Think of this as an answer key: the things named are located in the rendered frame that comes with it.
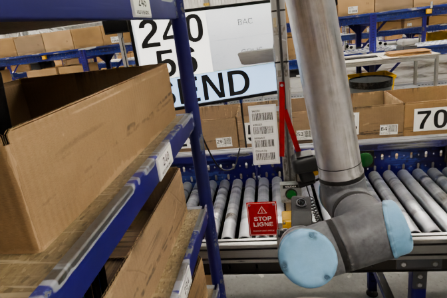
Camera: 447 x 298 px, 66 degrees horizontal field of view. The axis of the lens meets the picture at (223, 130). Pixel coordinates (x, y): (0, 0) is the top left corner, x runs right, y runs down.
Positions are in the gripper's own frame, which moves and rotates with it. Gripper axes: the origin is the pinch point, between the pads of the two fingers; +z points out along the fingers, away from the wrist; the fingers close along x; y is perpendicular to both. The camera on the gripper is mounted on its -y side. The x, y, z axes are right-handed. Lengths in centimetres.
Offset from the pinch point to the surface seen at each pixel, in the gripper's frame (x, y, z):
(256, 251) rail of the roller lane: -12.9, 9.9, 33.0
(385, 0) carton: 161, -331, 435
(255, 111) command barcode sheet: -11.7, -34.5, 7.0
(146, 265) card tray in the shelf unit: -22, 2, -49
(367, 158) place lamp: 36, -29, 73
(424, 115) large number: 61, -49, 71
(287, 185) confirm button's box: -2.2, -12.7, 17.1
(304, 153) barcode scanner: 3.2, -21.9, 11.1
